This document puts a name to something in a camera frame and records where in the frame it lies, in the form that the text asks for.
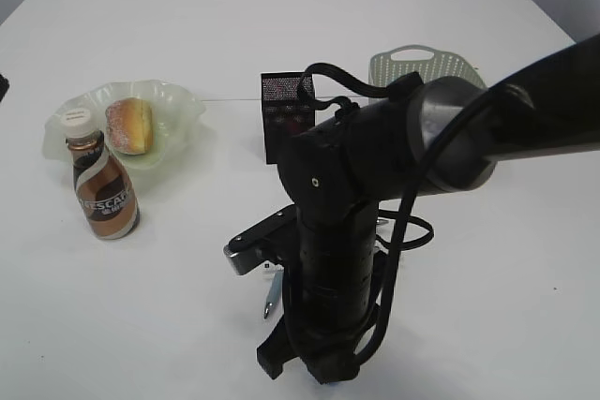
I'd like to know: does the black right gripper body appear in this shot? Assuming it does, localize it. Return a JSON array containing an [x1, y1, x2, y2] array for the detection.
[[257, 205, 383, 384]]

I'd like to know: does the brown Nescafe coffee bottle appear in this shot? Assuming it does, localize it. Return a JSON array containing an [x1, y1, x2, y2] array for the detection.
[[60, 108, 140, 240]]

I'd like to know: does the sugared bread roll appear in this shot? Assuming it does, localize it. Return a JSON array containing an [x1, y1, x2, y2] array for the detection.
[[105, 97, 154, 156]]

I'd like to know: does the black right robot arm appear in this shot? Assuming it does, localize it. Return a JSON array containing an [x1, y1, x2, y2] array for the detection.
[[257, 37, 599, 384]]

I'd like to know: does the left blue-grey pen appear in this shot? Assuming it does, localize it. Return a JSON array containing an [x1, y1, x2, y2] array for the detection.
[[263, 270, 284, 319]]

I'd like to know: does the black mesh pen holder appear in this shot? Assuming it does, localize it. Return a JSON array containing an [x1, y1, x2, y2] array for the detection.
[[261, 72, 316, 165]]

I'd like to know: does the green plastic woven basket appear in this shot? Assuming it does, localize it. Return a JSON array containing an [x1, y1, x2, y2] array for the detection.
[[368, 44, 487, 89]]

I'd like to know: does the green wavy glass plate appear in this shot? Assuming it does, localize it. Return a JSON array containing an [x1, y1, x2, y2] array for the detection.
[[42, 80, 205, 172]]

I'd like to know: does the clear plastic ruler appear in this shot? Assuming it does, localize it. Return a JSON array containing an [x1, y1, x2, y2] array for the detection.
[[262, 261, 277, 276]]

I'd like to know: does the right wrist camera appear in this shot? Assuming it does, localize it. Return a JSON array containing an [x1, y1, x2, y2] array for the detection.
[[223, 204, 300, 275]]

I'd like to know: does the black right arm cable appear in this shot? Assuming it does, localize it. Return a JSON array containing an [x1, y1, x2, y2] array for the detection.
[[294, 62, 521, 368]]

